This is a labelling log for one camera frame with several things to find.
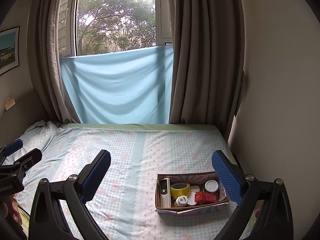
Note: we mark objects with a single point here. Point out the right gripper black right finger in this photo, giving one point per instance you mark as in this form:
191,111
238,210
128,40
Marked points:
275,218

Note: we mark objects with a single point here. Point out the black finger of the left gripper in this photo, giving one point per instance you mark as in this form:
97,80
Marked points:
22,165
11,148

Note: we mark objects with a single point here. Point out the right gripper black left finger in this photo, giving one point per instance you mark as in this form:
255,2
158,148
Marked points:
47,220

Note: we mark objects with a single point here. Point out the green jar white lid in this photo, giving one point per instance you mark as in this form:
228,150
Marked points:
211,186

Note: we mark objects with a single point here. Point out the red cardboard box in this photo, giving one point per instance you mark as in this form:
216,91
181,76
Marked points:
205,197

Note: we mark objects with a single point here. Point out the white round jar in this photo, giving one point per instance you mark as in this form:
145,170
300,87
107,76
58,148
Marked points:
191,199

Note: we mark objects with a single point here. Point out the white pill bottle barcode lid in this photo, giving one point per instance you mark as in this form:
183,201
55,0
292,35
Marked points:
181,201

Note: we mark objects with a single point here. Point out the yellow tape roll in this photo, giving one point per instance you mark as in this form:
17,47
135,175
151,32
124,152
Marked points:
179,189

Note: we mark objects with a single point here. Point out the white black handheld device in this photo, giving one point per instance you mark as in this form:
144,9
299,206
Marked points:
165,193

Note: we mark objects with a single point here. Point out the white earbuds case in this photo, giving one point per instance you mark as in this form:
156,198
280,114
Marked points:
195,188

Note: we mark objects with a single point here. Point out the person's hand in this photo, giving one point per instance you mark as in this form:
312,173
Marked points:
11,208

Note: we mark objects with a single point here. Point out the white pillow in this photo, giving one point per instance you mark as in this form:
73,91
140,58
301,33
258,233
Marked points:
38,135

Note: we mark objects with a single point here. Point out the beige curtain left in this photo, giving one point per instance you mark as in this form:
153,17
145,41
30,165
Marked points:
44,61

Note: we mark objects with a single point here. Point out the beige curtain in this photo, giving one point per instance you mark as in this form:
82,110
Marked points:
44,61
208,43

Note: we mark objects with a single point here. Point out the brown cardboard box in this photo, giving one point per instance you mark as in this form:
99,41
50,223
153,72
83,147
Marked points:
193,179

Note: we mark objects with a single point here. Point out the checkered floral bed sheet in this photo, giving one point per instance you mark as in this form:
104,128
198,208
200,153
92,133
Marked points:
124,204

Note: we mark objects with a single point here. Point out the light blue hanging cloth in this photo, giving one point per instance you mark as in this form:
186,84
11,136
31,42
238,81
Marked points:
127,87

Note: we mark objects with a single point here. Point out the beige curtain right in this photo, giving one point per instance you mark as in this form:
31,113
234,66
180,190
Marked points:
208,43

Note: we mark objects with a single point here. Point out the framed wall poster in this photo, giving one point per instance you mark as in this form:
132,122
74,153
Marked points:
9,49

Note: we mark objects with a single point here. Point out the window frame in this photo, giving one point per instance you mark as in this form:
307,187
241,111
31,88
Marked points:
163,23

